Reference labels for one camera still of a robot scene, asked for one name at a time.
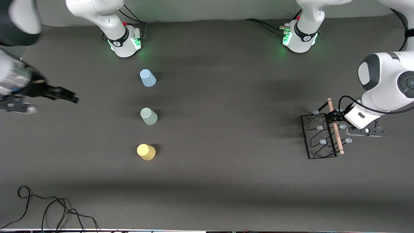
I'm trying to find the yellow plastic cup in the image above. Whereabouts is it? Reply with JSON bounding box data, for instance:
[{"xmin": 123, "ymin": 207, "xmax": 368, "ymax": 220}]
[{"xmin": 136, "ymin": 144, "xmax": 156, "ymax": 161}]

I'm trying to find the black arm base cable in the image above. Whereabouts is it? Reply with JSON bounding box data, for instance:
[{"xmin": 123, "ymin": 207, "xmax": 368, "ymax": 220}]
[
  {"xmin": 244, "ymin": 9, "xmax": 303, "ymax": 37},
  {"xmin": 118, "ymin": 4, "xmax": 148, "ymax": 42}
]

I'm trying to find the black right arm base cable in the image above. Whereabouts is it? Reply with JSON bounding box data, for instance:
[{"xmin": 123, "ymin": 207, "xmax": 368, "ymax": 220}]
[{"xmin": 118, "ymin": 4, "xmax": 148, "ymax": 42}]

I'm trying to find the black left arm base cable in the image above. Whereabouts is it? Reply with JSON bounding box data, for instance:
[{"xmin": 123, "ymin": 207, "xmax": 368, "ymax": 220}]
[{"xmin": 244, "ymin": 9, "xmax": 303, "ymax": 37}]

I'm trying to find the loose black floor cable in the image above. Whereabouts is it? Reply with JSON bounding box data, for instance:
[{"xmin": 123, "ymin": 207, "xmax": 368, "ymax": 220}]
[{"xmin": 0, "ymin": 185, "xmax": 99, "ymax": 232}]

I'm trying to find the light blue plastic cup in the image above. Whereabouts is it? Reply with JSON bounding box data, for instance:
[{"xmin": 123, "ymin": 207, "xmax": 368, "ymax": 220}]
[{"xmin": 139, "ymin": 69, "xmax": 157, "ymax": 87}]

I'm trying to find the pale green plastic cup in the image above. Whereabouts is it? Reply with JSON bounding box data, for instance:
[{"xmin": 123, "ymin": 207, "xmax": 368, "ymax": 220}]
[{"xmin": 140, "ymin": 107, "xmax": 158, "ymax": 126}]

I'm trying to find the black wire cup holder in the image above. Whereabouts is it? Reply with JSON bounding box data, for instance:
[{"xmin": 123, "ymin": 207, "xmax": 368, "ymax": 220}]
[{"xmin": 300, "ymin": 98, "xmax": 353, "ymax": 160}]

